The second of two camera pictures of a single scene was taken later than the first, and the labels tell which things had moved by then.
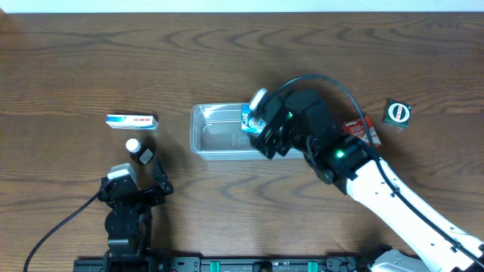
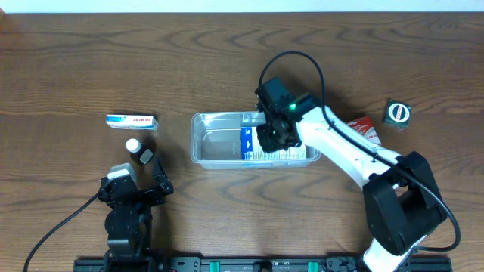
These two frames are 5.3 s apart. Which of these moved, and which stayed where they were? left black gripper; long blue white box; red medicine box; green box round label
Moved: long blue white box
Stayed: red medicine box; green box round label; left black gripper
